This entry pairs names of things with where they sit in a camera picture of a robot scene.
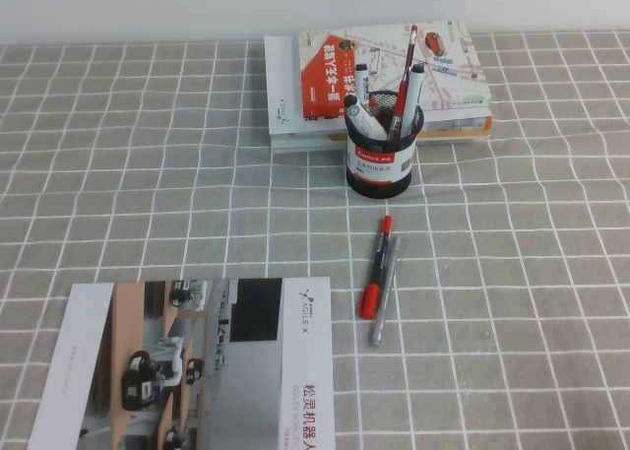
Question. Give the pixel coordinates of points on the silver pen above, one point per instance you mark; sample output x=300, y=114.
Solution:
x=386, y=292

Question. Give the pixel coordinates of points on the black mesh pen holder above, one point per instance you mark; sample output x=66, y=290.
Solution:
x=379, y=167

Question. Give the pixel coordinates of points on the red gel pen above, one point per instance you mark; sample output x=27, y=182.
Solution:
x=404, y=85

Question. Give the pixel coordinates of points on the white booklet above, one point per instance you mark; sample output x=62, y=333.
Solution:
x=281, y=90
x=305, y=144

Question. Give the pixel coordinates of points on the red black double-ended marker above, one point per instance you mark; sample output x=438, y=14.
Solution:
x=376, y=265

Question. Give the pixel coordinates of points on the white marker black cap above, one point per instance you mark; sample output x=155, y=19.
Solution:
x=366, y=120
x=361, y=83
x=417, y=88

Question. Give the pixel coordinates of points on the beige flat book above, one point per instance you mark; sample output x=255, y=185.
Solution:
x=453, y=135

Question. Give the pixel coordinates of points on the thick book orange spine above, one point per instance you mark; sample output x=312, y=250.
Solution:
x=458, y=120

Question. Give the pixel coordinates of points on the AgileX robot brochure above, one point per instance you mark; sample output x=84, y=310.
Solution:
x=246, y=371

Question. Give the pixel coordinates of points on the grey white checked tablecloth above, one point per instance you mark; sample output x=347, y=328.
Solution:
x=492, y=322

